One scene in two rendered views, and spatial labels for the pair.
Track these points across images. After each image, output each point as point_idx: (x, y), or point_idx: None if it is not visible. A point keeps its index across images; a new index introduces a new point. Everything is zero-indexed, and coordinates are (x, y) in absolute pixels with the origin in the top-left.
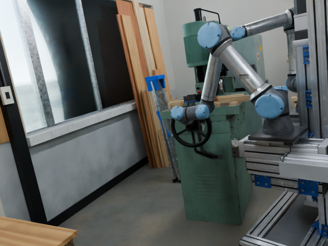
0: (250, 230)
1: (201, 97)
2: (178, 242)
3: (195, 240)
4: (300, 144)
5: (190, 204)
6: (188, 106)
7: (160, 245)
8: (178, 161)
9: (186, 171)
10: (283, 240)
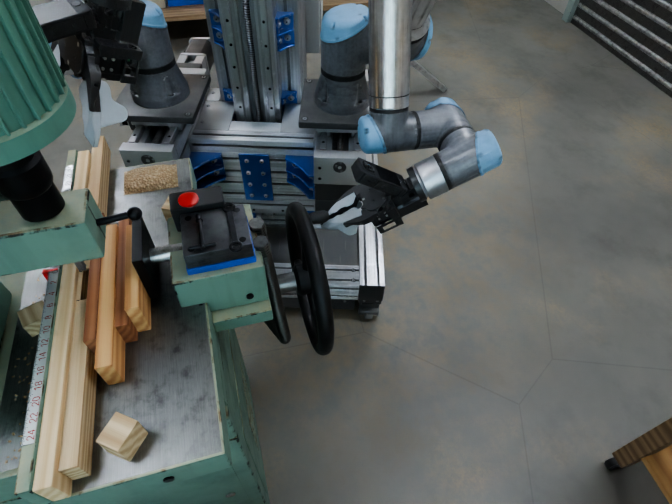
0: (350, 283)
1: (403, 105)
2: (365, 467)
3: (339, 437)
4: None
5: (265, 486)
6: (308, 222)
7: (397, 503)
8: (251, 465)
9: (253, 452)
10: (342, 248)
